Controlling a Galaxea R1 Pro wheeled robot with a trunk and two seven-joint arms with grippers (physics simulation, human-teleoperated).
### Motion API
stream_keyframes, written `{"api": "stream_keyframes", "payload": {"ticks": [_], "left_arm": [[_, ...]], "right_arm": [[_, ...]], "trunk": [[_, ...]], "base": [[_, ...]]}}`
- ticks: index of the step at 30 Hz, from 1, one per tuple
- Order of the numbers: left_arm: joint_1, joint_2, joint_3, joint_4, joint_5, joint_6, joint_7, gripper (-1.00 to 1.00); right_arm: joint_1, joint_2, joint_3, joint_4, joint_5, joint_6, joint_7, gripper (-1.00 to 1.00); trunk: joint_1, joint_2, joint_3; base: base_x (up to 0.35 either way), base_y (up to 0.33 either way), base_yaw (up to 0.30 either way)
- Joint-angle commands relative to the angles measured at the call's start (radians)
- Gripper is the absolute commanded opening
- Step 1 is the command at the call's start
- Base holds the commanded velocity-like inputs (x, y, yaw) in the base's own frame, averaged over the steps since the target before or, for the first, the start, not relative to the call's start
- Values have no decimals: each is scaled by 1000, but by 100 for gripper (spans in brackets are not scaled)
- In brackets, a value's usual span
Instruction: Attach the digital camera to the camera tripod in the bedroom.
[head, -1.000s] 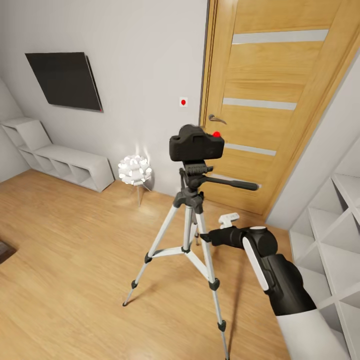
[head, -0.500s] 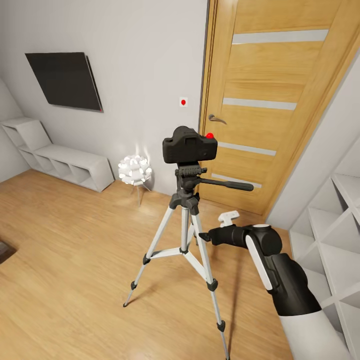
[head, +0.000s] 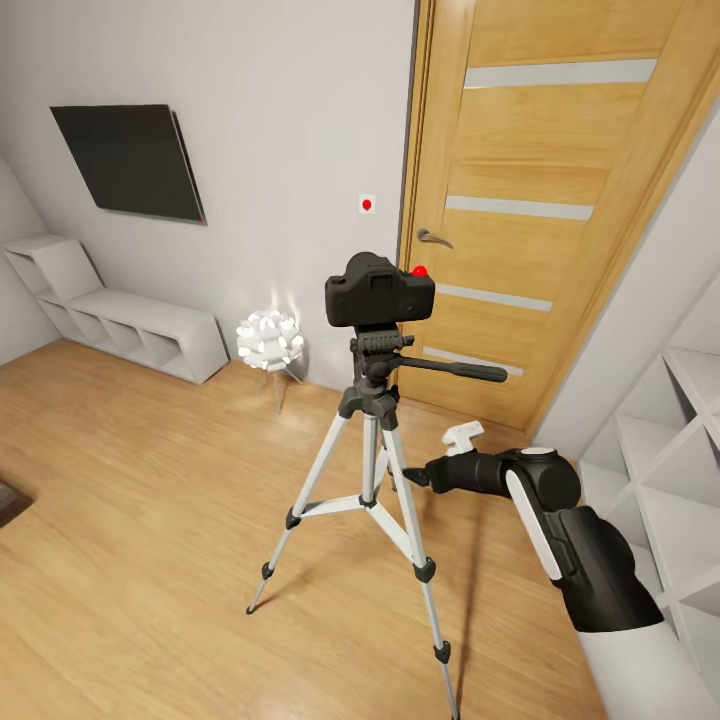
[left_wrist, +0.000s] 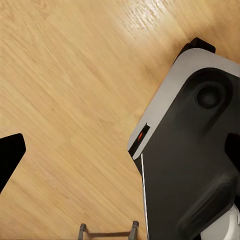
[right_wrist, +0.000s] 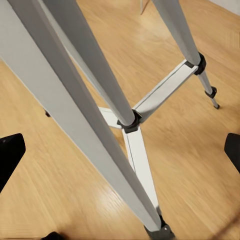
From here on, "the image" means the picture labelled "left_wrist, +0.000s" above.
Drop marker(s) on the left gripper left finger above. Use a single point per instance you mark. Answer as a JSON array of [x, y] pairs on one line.
[[12, 149]]

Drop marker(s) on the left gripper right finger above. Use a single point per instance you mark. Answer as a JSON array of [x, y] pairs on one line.
[[232, 149]]

